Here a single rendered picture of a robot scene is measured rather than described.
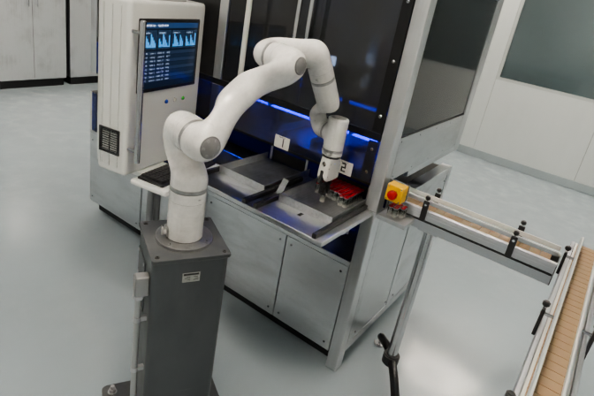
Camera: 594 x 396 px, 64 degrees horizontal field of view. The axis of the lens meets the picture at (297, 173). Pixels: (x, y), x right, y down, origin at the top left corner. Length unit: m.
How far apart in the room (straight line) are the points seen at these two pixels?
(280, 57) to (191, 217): 0.58
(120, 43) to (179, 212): 0.82
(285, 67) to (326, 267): 1.08
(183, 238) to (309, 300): 0.98
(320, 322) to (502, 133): 4.61
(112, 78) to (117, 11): 0.27
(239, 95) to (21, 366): 1.58
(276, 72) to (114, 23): 0.82
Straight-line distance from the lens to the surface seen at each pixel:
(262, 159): 2.37
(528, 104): 6.47
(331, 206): 2.01
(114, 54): 2.13
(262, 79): 1.54
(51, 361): 2.51
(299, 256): 2.35
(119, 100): 2.14
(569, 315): 1.73
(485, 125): 6.60
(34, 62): 6.62
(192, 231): 1.60
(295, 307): 2.49
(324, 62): 1.71
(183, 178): 1.52
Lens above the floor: 1.72
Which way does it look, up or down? 22 degrees down
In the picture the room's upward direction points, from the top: 10 degrees clockwise
